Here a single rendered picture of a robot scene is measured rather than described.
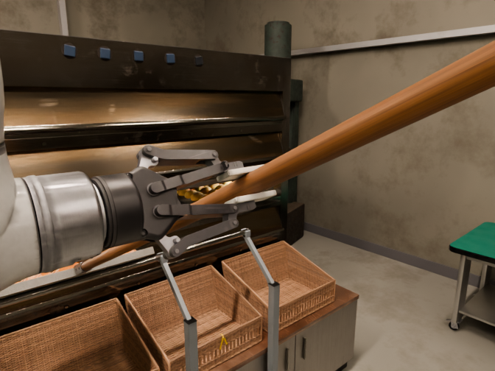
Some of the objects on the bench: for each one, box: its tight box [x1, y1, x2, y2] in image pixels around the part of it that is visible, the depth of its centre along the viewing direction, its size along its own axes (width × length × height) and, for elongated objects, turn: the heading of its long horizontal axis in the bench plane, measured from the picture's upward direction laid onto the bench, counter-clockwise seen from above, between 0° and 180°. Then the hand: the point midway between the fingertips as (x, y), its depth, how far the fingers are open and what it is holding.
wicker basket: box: [124, 265, 262, 371], centre depth 194 cm, size 49×56×28 cm
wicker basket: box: [0, 298, 160, 371], centre depth 157 cm, size 49×56×28 cm
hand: (247, 185), depth 50 cm, fingers closed on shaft, 3 cm apart
